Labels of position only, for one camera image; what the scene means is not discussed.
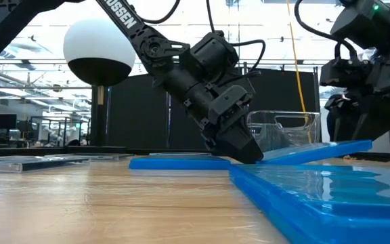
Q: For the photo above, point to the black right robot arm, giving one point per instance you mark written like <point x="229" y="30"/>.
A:
<point x="361" y="20"/>

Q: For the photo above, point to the clear plastic bin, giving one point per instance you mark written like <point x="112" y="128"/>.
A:
<point x="283" y="132"/>

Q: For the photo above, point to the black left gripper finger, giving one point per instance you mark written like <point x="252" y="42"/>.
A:
<point x="247" y="120"/>
<point x="239" y="145"/>

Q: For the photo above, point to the dark computer monitor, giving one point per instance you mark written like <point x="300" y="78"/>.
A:
<point x="4" y="121"/>

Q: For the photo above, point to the black aluminium table frame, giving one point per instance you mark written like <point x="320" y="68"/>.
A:
<point x="12" y="151"/>

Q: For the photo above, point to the black workstation frame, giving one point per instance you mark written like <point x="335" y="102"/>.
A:
<point x="59" y="132"/>

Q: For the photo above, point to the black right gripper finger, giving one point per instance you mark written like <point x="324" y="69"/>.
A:
<point x="374" y="118"/>
<point x="332" y="108"/>

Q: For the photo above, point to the white globe lamp black base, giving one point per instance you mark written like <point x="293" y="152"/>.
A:
<point x="97" y="40"/>

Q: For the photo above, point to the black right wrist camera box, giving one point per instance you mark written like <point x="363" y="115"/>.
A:
<point x="344" y="72"/>

